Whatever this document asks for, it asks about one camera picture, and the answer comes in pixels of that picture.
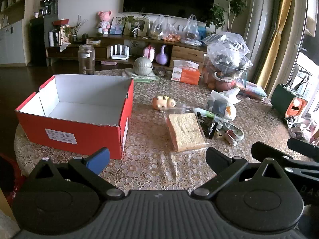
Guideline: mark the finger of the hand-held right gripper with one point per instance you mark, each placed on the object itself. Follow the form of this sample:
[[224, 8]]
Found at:
[[304, 148], [264, 150]]

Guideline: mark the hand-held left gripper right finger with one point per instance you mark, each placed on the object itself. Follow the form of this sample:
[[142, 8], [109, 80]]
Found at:
[[216, 159]]

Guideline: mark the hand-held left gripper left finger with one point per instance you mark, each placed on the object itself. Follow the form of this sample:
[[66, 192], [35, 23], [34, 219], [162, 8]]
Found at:
[[98, 159]]

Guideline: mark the clear bag of black pins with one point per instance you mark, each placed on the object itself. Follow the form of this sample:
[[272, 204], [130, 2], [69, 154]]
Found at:
[[208, 127]]

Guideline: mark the red cardboard shoe box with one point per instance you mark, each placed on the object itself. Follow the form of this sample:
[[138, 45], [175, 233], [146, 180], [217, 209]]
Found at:
[[74, 132]]

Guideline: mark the bagged sliced bread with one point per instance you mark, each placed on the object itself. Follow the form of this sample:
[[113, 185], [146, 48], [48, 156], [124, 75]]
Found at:
[[185, 129]]

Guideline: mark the clear bag of small items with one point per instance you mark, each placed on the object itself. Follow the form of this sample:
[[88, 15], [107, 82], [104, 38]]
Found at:
[[301, 129]]

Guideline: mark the orange white holder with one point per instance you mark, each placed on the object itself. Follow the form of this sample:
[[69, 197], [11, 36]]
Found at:
[[296, 107]]

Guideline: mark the green white small packet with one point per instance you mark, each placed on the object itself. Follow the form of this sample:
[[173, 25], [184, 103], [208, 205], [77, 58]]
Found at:
[[206, 114]]

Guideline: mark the dark green utensil holder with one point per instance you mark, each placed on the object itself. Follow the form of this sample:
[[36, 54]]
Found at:
[[279, 102]]

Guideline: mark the stack of flat packets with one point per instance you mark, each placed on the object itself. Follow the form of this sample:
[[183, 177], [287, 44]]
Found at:
[[251, 90]]

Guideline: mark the white plastic bag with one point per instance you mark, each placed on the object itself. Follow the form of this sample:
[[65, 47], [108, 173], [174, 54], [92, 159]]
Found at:
[[230, 95]]

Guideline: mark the clear bag of red fruits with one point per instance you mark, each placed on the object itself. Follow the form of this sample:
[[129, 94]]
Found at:
[[219, 84]]

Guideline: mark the hot dog squishy toy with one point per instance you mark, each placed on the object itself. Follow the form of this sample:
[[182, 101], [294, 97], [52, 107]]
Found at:
[[162, 102]]

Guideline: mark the orange tissue pack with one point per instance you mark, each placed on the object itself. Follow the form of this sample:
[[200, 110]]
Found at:
[[185, 74]]

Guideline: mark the green folded cloth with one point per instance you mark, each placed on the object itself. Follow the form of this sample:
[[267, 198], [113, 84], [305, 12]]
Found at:
[[129, 74]]

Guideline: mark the dark red cloth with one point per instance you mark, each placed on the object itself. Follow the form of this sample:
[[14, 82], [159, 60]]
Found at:
[[7, 174]]

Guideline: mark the tall glass jar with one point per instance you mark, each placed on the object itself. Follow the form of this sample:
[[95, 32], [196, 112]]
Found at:
[[86, 59]]

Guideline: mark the small dark glass cup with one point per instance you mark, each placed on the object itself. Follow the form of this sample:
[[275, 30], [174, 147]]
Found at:
[[161, 72]]

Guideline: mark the green white stacked bowls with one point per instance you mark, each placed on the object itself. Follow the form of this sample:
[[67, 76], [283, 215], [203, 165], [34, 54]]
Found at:
[[143, 66]]

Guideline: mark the yellow curtain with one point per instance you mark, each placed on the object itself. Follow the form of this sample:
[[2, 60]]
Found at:
[[274, 47]]

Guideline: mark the large clear bag of parts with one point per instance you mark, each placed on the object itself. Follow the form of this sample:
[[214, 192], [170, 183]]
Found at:
[[226, 52]]

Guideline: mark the glass balcony window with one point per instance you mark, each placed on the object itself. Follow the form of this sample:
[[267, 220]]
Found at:
[[309, 42]]

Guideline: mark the white router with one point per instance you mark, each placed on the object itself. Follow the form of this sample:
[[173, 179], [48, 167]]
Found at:
[[120, 53]]

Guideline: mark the wooden television cabinet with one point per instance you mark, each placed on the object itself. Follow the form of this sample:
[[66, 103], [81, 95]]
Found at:
[[184, 52]]

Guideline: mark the purple gourd ornament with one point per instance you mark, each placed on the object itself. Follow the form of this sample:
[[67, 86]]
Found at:
[[162, 57]]

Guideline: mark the pink toy backpack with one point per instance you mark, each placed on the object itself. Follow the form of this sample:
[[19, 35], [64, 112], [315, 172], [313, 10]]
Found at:
[[149, 53]]

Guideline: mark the small cardboard box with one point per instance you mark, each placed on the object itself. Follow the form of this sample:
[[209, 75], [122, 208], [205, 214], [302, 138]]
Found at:
[[93, 41]]

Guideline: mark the white standing air conditioner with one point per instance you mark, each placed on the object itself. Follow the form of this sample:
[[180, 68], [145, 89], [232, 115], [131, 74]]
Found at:
[[259, 25]]

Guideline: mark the vase of dried twigs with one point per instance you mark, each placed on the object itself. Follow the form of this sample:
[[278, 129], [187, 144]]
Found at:
[[76, 33]]

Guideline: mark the white paper roll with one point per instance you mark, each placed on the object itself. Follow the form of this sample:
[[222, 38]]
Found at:
[[51, 39]]

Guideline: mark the floral paper bag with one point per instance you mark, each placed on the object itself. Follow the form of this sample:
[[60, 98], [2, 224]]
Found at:
[[64, 34]]

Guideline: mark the plastic bag with blue box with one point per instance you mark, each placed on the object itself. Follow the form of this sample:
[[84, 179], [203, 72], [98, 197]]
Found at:
[[193, 29]]

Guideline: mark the dark tall cabinet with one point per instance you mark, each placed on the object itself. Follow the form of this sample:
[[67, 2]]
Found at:
[[37, 42]]

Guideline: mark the pink plush doll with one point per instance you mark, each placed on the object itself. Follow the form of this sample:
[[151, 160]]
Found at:
[[104, 21]]

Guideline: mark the plastic bag of oranges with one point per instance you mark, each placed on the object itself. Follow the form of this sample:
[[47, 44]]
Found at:
[[164, 31]]

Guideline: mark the small potted plant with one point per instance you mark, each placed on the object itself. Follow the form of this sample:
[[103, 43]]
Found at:
[[135, 25]]

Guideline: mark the red flat box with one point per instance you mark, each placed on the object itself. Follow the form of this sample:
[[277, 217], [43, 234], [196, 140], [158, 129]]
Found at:
[[60, 22]]

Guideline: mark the black coffee machine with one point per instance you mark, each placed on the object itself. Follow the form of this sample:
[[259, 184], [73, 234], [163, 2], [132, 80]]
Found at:
[[48, 6]]

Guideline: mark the picture frame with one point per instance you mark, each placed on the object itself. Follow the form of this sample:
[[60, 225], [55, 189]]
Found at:
[[116, 26]]

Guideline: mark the wall shelf unit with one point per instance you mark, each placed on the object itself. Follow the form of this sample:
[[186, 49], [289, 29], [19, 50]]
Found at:
[[12, 34]]

